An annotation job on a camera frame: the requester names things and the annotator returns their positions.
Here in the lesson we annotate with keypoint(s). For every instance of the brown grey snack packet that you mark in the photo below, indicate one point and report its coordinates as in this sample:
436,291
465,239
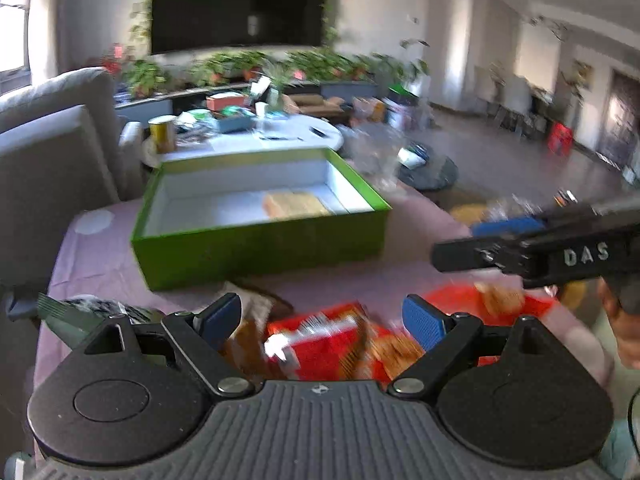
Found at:
258,305

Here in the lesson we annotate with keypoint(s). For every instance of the person right hand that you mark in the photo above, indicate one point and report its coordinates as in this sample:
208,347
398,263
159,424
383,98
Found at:
625,327

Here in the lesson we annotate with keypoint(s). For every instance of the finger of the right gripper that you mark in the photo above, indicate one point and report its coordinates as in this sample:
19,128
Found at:
518,225
479,253

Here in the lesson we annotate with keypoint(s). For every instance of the green cardboard box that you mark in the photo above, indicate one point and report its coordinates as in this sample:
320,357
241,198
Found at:
202,219

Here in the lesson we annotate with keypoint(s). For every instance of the large red snack bag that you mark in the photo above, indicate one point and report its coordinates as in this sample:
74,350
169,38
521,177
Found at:
494,305

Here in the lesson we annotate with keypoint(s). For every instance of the round white coffee table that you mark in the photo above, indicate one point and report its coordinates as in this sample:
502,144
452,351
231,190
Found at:
298,131

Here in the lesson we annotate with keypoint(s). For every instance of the red flower decoration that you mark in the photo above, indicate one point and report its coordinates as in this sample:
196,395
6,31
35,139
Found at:
116,59

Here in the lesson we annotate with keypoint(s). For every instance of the blue plastic basket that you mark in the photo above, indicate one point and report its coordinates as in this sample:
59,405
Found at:
238,121

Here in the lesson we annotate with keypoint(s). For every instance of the black wall television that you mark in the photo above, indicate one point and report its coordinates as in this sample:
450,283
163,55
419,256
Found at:
180,25

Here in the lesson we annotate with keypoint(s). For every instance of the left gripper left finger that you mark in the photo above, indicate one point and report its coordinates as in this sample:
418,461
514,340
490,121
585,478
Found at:
198,338

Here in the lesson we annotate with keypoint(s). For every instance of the yellow tin can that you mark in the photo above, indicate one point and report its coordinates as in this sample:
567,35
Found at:
163,133

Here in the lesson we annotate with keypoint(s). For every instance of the sliced bread loaf bag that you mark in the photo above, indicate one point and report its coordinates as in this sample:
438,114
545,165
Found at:
293,205

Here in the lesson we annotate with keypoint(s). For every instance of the grey sofa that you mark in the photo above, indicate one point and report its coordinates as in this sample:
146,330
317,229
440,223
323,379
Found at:
64,150

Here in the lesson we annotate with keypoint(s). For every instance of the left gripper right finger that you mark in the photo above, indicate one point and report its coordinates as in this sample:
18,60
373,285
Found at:
450,345

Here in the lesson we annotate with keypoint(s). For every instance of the black round side table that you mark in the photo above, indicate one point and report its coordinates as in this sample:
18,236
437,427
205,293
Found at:
425,170

